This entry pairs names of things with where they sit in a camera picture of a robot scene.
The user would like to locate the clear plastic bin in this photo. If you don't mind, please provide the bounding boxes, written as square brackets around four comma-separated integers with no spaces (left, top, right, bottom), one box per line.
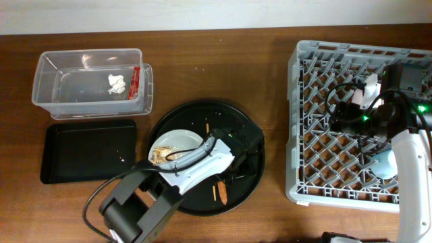
[32,49,154,120]

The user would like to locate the white tissue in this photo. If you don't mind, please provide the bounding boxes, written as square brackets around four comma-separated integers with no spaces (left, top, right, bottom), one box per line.
[108,74,126,94]

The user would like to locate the light blue cup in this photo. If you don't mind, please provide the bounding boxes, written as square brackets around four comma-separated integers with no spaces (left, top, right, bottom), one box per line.
[371,150,398,180]

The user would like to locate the black rectangular tray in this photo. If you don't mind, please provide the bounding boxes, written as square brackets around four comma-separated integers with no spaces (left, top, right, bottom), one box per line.
[40,119,137,184]

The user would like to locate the orange carrot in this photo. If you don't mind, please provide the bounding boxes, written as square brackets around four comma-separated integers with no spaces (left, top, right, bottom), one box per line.
[217,181,227,205]

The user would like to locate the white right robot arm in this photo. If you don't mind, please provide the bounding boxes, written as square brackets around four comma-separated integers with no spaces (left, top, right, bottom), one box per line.
[325,63,431,242]

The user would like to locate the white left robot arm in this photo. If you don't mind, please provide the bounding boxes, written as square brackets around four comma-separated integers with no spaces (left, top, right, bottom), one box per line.
[82,126,264,242]

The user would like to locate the round black tray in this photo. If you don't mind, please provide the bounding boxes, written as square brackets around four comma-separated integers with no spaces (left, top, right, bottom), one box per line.
[146,101,265,216]

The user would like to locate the peanut shells and rice scraps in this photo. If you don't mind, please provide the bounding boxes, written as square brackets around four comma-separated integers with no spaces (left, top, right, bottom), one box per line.
[149,146,186,165]

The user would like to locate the red snack wrapper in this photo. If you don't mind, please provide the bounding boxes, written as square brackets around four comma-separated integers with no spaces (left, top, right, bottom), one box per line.
[128,66,140,100]

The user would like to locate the grey dishwasher rack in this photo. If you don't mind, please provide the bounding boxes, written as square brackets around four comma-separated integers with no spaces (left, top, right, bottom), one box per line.
[286,40,431,213]

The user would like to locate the grey round plate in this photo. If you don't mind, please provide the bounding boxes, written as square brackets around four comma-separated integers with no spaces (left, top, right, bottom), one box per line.
[148,129,203,165]

